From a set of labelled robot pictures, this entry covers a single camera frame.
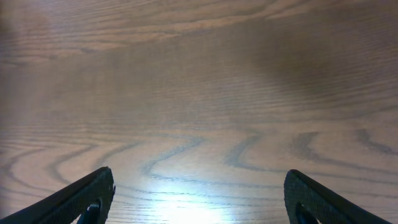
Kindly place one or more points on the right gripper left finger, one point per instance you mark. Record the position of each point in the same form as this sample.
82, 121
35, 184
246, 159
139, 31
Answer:
87, 200

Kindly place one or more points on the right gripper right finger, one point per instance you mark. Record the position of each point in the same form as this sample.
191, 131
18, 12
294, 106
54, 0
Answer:
307, 201

